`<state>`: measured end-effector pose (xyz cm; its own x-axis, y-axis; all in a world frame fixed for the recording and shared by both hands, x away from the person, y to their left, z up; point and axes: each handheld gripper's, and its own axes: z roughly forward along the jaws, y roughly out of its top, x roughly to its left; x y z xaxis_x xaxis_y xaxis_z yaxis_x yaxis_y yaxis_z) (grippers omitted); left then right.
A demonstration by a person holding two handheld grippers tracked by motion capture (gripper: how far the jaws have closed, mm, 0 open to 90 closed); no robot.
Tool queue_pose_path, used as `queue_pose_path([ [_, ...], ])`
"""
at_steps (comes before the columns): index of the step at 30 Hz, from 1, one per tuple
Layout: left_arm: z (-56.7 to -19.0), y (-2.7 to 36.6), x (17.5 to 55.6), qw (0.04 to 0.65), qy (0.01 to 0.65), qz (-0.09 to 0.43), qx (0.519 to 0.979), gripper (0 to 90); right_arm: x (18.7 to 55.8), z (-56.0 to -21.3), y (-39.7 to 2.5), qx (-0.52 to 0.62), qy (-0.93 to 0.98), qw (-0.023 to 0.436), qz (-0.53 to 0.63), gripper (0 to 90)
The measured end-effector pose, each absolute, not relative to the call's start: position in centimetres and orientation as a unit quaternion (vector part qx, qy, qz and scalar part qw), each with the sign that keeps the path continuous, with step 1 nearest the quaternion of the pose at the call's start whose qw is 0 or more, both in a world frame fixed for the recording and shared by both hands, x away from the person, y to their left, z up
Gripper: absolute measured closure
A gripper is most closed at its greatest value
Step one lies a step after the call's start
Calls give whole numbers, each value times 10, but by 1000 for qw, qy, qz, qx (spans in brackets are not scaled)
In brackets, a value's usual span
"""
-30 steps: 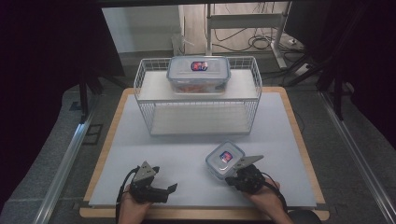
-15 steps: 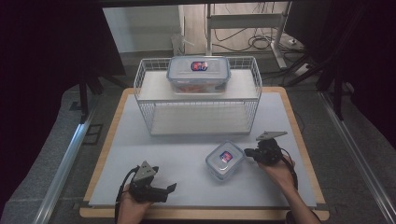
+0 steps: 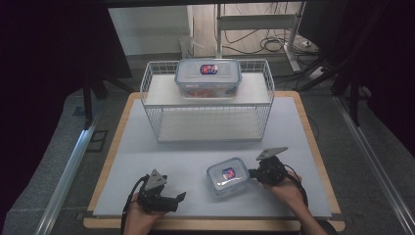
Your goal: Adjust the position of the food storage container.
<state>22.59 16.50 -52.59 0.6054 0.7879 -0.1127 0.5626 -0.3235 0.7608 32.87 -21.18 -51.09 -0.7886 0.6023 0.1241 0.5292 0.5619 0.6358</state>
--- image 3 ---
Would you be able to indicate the person's left hand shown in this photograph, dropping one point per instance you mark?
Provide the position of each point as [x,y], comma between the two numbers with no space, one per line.
[138,222]

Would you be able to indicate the large clear plastic food container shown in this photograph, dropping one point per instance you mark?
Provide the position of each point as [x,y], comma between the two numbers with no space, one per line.
[208,76]

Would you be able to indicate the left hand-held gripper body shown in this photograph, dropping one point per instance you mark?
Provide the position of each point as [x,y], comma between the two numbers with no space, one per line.
[156,202]

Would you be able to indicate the person's right hand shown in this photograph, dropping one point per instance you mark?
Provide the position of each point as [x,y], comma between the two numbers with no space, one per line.
[288,191]

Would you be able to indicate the white power strip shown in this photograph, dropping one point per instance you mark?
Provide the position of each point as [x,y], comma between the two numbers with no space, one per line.
[316,73]

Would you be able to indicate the aluminium floor rail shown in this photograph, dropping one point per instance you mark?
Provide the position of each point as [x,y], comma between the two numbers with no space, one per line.
[65,182]
[375,166]

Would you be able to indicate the white metal desk frame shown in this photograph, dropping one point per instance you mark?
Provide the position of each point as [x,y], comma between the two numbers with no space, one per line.
[257,22]

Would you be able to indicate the black tripod stand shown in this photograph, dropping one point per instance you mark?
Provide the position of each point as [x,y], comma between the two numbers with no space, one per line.
[87,101]
[354,98]

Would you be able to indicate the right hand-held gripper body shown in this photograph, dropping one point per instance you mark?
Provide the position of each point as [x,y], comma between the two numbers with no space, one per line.
[272,171]

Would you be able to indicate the wooden-edged white work board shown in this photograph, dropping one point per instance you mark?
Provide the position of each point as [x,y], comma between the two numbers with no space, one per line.
[195,163]

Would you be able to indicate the small clear plastic food container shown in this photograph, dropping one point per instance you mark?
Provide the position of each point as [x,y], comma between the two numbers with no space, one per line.
[228,178]

